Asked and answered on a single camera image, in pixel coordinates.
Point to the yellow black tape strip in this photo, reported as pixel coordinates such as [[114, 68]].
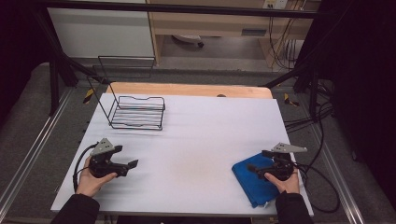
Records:
[[290, 100], [88, 95]]

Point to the aluminium floor rail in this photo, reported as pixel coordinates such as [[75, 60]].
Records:
[[29, 149], [337, 177]]

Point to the office chair base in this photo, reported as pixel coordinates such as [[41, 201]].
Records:
[[188, 39]]

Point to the person's left hand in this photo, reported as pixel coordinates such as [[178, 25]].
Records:
[[88, 185]]

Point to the person's right hand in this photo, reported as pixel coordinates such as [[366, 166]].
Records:
[[288, 185]]

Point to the black metal frame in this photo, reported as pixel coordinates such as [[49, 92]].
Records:
[[174, 8]]

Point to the white cabinet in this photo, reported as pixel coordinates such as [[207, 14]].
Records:
[[99, 32]]

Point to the blue towel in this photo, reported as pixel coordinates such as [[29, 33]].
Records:
[[252, 186]]

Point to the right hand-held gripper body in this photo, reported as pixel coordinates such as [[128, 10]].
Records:
[[283, 168]]

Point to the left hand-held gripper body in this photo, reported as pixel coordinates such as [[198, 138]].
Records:
[[101, 163]]

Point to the white wall socket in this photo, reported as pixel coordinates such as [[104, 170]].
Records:
[[275, 3]]

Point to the black curtain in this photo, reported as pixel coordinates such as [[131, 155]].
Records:
[[364, 77], [15, 46]]

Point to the light wooden desk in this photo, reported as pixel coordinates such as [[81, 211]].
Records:
[[211, 23]]

